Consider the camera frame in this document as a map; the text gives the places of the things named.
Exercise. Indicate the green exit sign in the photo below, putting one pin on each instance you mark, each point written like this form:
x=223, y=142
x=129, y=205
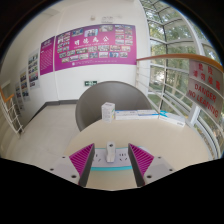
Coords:
x=90, y=83

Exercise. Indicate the small upright white box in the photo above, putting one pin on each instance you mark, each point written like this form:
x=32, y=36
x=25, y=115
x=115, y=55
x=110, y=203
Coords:
x=108, y=112

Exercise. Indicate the grey round-backed chair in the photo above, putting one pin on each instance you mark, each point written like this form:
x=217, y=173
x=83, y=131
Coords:
x=100, y=100

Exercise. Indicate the white photo wall poster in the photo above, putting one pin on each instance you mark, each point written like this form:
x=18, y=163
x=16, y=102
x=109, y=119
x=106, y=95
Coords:
x=24, y=85
x=18, y=95
x=33, y=69

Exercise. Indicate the white-framed glass window wall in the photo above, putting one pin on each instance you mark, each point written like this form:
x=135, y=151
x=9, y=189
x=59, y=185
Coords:
x=173, y=33

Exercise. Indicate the white railing with wooden handrail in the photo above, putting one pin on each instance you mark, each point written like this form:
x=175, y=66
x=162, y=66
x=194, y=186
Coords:
x=163, y=56

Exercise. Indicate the white lattice railing, wooden top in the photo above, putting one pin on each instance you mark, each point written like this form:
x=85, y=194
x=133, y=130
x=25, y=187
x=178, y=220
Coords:
x=11, y=113

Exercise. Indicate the white and blue charger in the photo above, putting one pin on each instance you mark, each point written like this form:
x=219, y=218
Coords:
x=110, y=151

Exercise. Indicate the large magenta wall poster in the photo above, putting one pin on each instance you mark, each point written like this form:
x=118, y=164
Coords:
x=95, y=46

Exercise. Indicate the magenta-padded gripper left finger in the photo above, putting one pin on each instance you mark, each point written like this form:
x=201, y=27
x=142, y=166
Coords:
x=81, y=160

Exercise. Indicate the narrow magenta wall poster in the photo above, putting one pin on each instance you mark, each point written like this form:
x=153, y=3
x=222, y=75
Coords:
x=47, y=55

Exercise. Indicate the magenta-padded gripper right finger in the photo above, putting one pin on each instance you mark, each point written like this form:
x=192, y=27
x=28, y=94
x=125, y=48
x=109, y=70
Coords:
x=141, y=160

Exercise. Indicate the grey danger sign, red text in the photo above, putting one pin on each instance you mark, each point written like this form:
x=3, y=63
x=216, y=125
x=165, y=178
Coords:
x=206, y=90

